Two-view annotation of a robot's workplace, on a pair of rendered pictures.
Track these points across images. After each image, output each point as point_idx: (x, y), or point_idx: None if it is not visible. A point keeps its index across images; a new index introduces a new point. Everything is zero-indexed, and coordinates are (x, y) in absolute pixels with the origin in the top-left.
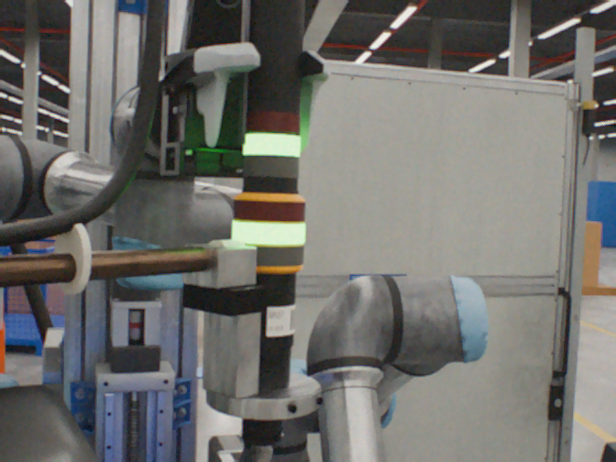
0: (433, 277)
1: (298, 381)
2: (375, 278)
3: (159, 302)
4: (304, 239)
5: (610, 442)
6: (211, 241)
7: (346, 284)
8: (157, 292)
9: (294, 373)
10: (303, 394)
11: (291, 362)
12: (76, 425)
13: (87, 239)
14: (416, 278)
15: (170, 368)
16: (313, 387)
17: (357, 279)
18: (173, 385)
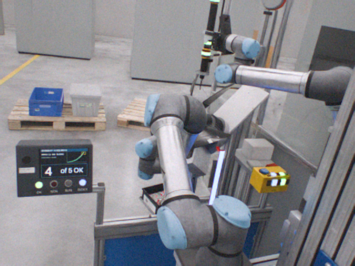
0: (167, 95)
1: (198, 71)
2: (188, 95)
3: (310, 175)
4: (201, 53)
5: (90, 143)
6: (211, 54)
7: (198, 99)
8: (316, 172)
9: (199, 72)
10: (197, 70)
11: (227, 208)
12: (228, 86)
13: (217, 51)
14: (173, 95)
15: (298, 218)
16: (197, 70)
17: (194, 97)
18: (288, 217)
